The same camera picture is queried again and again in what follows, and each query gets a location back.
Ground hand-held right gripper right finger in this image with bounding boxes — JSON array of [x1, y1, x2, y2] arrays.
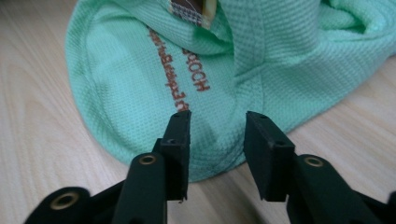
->
[[243, 110, 296, 203]]

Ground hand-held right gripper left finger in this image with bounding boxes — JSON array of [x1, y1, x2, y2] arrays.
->
[[152, 109, 192, 202]]

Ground mint green shirt striped collar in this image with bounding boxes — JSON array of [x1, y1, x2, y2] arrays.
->
[[64, 0, 396, 183]]

